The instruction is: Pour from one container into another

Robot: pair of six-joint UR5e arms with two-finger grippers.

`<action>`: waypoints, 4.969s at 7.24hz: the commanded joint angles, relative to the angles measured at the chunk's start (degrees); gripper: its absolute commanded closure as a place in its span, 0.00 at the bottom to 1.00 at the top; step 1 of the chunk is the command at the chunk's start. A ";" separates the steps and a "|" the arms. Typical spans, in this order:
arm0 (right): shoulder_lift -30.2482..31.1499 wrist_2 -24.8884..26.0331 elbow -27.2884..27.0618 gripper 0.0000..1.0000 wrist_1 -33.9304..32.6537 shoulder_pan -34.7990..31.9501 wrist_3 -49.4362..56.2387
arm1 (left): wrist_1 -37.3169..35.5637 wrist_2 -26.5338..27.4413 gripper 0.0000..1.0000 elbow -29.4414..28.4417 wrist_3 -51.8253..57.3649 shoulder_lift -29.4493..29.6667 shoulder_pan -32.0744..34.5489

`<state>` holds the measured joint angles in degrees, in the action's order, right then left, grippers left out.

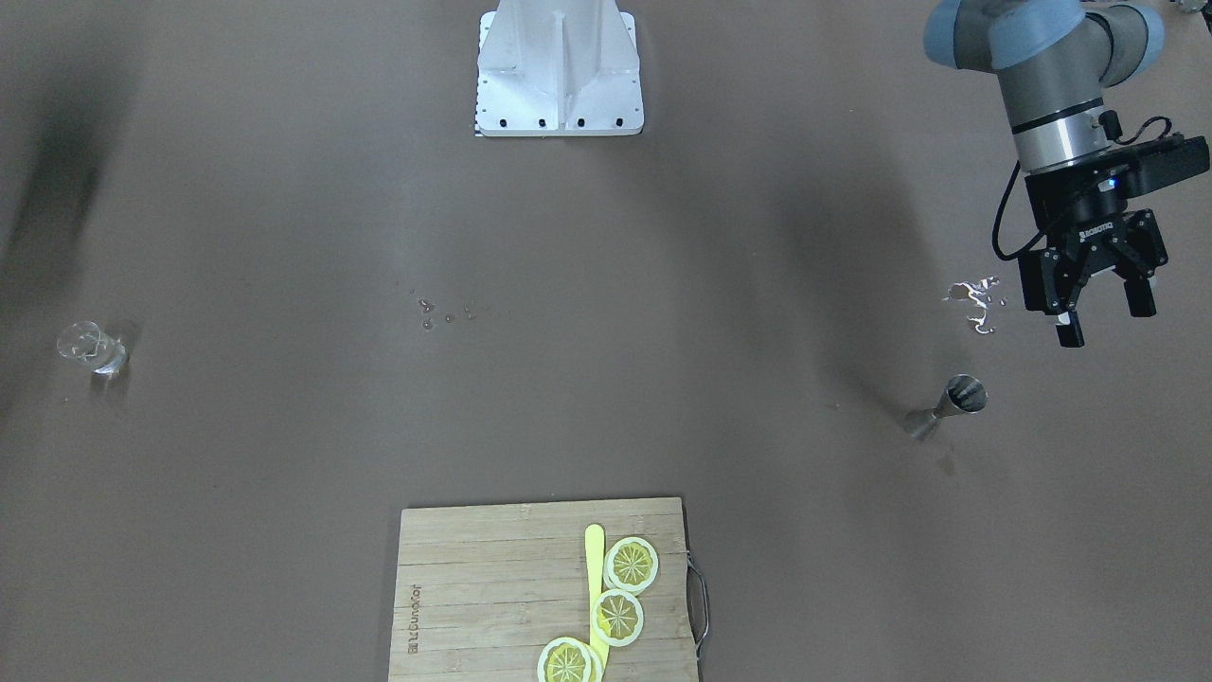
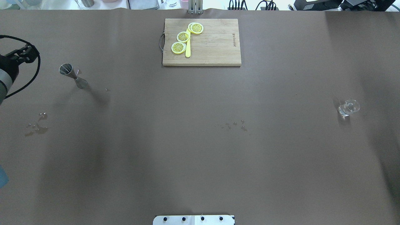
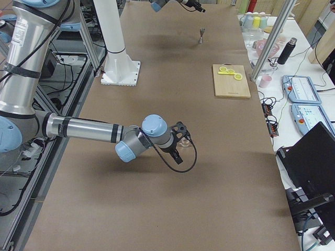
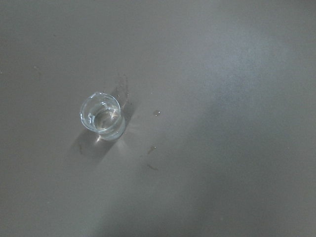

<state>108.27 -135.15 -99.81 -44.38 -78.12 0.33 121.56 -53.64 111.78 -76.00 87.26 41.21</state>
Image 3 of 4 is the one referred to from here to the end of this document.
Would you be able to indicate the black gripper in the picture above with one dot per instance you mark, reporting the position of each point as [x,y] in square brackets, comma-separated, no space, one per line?
[192,4]
[170,151]

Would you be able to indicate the clear glass shaker cup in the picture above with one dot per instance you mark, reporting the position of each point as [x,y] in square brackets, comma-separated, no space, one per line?
[184,142]

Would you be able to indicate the steel measuring jigger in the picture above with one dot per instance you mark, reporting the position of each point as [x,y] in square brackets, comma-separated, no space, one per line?
[201,31]

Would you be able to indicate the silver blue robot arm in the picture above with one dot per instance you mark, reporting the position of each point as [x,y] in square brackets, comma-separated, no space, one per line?
[36,22]
[157,5]

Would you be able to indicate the grey blue cup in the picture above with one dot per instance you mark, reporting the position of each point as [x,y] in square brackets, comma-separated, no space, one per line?
[248,22]

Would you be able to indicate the yellow cup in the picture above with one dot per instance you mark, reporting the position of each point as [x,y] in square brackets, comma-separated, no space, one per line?
[256,22]

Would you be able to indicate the pale green cup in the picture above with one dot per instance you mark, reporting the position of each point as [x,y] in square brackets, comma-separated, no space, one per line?
[263,22]

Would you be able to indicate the pink plastic cup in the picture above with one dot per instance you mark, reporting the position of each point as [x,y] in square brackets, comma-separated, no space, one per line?
[265,81]

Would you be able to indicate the yellow lemon slice far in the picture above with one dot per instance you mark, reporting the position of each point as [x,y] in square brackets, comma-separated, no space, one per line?
[223,69]

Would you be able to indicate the yellow lemon slice near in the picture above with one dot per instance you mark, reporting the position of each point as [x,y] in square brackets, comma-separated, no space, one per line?
[238,77]

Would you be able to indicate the wooden cutting board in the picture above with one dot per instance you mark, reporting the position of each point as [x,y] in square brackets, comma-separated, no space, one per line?
[227,86]

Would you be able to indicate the black water bottle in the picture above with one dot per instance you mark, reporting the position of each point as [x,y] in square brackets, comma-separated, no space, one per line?
[289,47]

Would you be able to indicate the orange black power strip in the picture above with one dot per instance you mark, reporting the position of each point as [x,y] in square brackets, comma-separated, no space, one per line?
[271,121]

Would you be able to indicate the far teach pendant tablet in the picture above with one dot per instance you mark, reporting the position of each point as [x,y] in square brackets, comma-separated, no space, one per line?
[300,89]

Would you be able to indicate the teach pendant tablet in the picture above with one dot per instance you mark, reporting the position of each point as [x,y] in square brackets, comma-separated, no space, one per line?
[306,116]
[300,89]

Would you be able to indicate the black laptop monitor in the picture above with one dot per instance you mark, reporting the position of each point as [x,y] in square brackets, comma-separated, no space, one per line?
[310,162]

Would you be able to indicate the near teach pendant tablet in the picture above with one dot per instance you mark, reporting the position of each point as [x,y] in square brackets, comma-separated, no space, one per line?
[306,116]

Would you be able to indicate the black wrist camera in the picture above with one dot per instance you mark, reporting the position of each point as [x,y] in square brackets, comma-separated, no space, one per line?
[179,131]

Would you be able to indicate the aluminium frame post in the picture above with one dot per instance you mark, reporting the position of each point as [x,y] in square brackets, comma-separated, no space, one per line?
[277,27]

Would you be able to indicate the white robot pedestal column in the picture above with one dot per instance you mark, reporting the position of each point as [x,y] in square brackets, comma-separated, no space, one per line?
[119,68]

